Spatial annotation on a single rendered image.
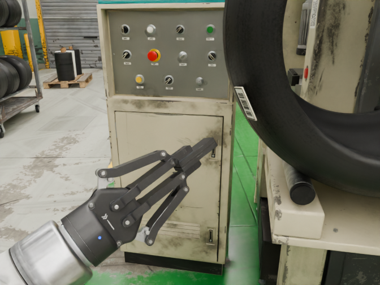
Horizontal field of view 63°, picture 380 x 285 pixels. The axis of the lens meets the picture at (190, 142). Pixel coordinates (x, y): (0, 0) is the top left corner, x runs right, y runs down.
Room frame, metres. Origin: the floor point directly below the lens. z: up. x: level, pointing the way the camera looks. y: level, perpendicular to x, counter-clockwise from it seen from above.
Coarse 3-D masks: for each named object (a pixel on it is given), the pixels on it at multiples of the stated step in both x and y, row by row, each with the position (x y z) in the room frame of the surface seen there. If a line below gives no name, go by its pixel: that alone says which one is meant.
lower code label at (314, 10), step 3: (315, 0) 0.92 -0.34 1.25; (315, 3) 0.91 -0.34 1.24; (315, 6) 0.91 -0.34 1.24; (312, 9) 0.94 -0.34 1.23; (315, 9) 0.90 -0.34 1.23; (312, 12) 0.94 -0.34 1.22; (315, 12) 0.89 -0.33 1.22; (312, 15) 0.93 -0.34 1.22; (315, 15) 0.89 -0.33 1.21; (312, 18) 0.92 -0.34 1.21; (315, 18) 0.88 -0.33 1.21; (312, 21) 0.92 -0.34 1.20; (315, 21) 0.88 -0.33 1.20; (312, 24) 0.91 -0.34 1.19; (312, 27) 0.91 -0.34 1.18
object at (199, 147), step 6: (204, 138) 0.46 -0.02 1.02; (210, 138) 0.44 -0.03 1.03; (198, 144) 0.44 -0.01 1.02; (204, 144) 0.43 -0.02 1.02; (210, 144) 0.43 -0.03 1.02; (198, 150) 0.42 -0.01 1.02; (186, 156) 0.42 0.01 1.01; (192, 156) 0.42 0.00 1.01; (180, 162) 0.40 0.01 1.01; (186, 162) 0.41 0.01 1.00
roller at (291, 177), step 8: (288, 168) 0.58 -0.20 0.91; (288, 176) 0.55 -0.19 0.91; (296, 176) 0.53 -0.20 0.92; (304, 176) 0.52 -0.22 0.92; (288, 184) 0.53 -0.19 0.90; (296, 184) 0.50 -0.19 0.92; (304, 184) 0.49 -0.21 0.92; (312, 184) 0.51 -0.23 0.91; (296, 192) 0.49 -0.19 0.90; (304, 192) 0.49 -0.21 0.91; (312, 192) 0.49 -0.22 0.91; (296, 200) 0.49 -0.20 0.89; (304, 200) 0.49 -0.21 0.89; (312, 200) 0.49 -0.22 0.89
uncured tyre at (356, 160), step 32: (256, 0) 0.49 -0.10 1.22; (224, 32) 0.55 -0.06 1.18; (256, 32) 0.49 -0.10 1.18; (256, 64) 0.49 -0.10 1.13; (256, 96) 0.49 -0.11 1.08; (288, 96) 0.47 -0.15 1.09; (256, 128) 0.52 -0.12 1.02; (288, 128) 0.48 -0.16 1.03; (320, 128) 0.73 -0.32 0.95; (352, 128) 0.72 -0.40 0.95; (288, 160) 0.51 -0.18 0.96; (320, 160) 0.47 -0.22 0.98; (352, 160) 0.45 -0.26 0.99; (352, 192) 0.49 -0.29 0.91
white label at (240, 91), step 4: (236, 88) 0.52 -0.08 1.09; (240, 88) 0.50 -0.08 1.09; (236, 92) 0.53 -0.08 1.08; (240, 92) 0.50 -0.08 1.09; (244, 92) 0.49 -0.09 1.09; (240, 96) 0.51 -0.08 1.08; (244, 96) 0.49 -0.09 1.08; (240, 100) 0.52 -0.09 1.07; (244, 100) 0.50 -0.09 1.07; (248, 100) 0.49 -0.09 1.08; (244, 104) 0.51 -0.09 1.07; (248, 104) 0.49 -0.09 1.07; (244, 108) 0.52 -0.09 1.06; (248, 108) 0.50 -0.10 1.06; (248, 112) 0.50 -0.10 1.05; (252, 112) 0.49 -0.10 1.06; (248, 116) 0.51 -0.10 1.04; (252, 116) 0.49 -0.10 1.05
